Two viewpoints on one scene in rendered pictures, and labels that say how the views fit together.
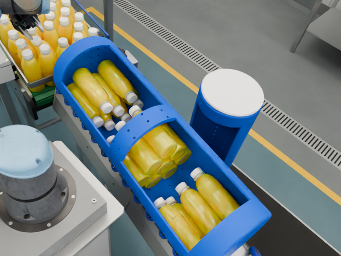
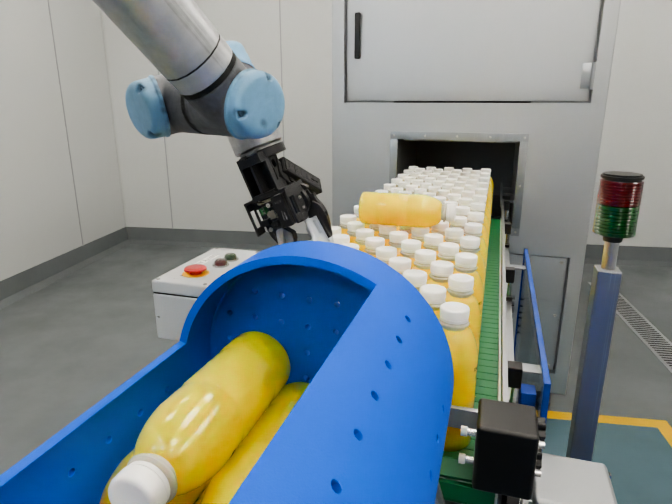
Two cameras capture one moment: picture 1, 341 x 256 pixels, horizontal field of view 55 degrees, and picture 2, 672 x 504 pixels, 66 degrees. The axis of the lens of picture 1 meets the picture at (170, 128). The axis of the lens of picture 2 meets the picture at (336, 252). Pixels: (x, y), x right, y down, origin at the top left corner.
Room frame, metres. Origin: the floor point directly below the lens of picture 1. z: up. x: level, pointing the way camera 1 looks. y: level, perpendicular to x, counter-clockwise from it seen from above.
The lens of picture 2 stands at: (0.72, -0.09, 1.37)
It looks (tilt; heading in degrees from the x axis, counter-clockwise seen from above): 16 degrees down; 64
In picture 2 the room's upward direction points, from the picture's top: straight up
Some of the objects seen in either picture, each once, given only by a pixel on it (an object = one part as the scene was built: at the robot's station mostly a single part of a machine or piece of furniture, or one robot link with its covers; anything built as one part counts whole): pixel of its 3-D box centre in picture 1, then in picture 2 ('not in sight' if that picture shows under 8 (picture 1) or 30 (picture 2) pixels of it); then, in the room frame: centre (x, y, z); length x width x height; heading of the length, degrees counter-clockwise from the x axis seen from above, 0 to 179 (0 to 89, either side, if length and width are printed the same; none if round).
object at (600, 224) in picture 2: not in sight; (615, 219); (1.50, 0.45, 1.18); 0.06 x 0.06 x 0.05
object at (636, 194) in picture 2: not in sight; (619, 191); (1.50, 0.45, 1.23); 0.06 x 0.06 x 0.04
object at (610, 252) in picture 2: not in sight; (615, 222); (1.50, 0.45, 1.18); 0.06 x 0.06 x 0.16
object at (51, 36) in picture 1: (52, 43); not in sight; (1.14, 0.61, 0.99); 0.07 x 0.07 x 0.19
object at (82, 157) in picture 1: (86, 172); not in sight; (0.88, 0.42, 0.31); 0.06 x 0.06 x 0.63; 47
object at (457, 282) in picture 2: (78, 17); (460, 283); (1.24, 0.51, 1.09); 0.04 x 0.04 x 0.02
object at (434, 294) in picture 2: (78, 26); (432, 295); (1.17, 0.49, 1.09); 0.04 x 0.04 x 0.02
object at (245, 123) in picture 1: (209, 148); not in sight; (1.04, -0.23, 0.59); 0.28 x 0.28 x 0.88
